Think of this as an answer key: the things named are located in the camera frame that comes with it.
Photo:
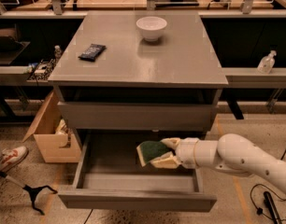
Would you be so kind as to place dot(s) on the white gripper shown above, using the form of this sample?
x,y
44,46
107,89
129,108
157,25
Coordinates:
x,y
186,153

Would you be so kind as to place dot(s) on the green yellow sponge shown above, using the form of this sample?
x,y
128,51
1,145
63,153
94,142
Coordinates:
x,y
149,150

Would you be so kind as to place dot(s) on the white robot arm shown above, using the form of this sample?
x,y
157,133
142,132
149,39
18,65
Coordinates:
x,y
231,154

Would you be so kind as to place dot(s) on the open grey middle drawer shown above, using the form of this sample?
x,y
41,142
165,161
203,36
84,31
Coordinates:
x,y
109,176

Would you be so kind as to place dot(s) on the grey drawer cabinet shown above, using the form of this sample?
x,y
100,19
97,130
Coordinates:
x,y
180,68

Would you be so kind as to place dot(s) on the closed grey top drawer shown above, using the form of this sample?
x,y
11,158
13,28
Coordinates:
x,y
113,116

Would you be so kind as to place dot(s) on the black power strip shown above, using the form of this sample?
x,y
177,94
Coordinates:
x,y
272,208

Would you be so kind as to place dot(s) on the open cardboard box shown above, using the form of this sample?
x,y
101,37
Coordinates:
x,y
54,141

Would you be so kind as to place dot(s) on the white bowl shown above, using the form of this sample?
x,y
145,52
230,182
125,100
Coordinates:
x,y
151,28

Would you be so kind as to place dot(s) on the dark snack packet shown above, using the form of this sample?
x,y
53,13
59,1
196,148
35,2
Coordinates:
x,y
92,52

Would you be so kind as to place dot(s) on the clear soap dispenser bottle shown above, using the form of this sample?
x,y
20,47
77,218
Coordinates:
x,y
266,64

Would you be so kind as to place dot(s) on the black grabber tool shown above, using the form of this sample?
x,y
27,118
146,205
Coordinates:
x,y
33,192

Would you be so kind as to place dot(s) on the tray of small parts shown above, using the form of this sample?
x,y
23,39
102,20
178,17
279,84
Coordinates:
x,y
43,70

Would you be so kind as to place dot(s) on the small clear bottle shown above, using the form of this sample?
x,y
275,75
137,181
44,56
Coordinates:
x,y
57,53

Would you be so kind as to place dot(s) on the white orange sneaker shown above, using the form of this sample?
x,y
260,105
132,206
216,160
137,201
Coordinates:
x,y
11,157

